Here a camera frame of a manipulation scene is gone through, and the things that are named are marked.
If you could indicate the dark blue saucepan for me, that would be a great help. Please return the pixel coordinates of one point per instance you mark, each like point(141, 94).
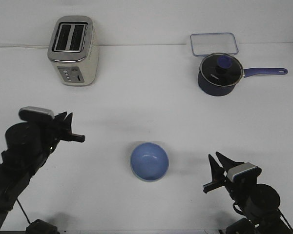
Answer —
point(215, 85)

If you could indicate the blue bowl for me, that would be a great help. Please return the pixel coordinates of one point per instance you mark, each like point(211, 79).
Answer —
point(149, 152)

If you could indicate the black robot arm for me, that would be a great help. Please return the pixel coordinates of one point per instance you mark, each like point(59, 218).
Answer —
point(257, 203)
point(29, 145)

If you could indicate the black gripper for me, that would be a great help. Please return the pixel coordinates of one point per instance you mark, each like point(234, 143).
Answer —
point(237, 190)
point(58, 130)

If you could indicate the silver two-slot toaster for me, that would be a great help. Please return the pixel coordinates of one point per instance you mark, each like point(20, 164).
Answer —
point(73, 50)

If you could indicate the glass pot lid blue knob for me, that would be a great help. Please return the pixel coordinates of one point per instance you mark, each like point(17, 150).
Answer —
point(221, 69)

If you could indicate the green bowl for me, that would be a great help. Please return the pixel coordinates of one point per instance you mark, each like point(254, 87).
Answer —
point(149, 171)

